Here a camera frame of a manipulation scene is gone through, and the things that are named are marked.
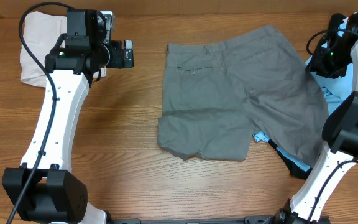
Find grey shorts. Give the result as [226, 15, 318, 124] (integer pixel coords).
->
[157, 25, 328, 167]

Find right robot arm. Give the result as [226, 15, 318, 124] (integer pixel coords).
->
[261, 12, 358, 223]

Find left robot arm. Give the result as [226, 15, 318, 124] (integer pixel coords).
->
[2, 7, 134, 223]

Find light blue shirt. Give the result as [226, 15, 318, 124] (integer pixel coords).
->
[252, 42, 356, 172]

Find folded beige shorts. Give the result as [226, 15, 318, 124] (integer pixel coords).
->
[19, 11, 108, 89]

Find black garment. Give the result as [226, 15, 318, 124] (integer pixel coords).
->
[267, 12, 347, 180]

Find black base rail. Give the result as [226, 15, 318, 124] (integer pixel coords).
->
[110, 215, 331, 224]

